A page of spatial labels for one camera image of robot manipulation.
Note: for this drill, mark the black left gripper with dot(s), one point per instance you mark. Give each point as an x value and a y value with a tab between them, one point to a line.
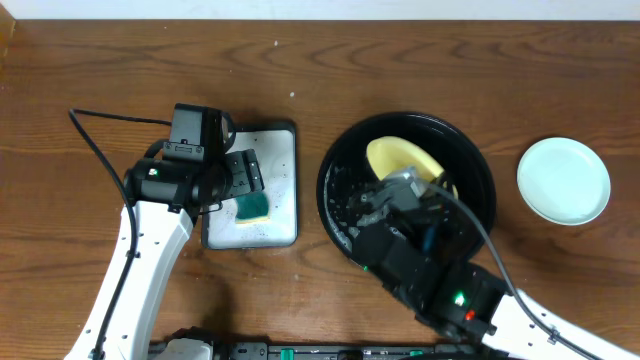
245	173

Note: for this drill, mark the yellow plate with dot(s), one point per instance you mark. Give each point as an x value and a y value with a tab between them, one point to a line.
394	158

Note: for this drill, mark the green yellow sponge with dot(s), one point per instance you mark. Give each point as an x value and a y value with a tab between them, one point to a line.
253	207

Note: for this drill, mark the round black tray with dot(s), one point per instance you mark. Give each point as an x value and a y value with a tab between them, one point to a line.
345	170

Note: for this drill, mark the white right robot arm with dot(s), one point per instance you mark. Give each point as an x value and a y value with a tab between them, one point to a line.
527	330

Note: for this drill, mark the light green plate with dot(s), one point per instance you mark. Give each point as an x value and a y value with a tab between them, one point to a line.
563	181

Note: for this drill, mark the rectangular black sponge tray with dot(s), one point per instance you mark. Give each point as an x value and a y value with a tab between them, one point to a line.
275	147

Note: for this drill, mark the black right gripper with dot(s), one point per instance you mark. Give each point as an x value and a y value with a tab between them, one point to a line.
435	219

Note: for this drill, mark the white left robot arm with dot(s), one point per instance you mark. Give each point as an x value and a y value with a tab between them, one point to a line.
122	318

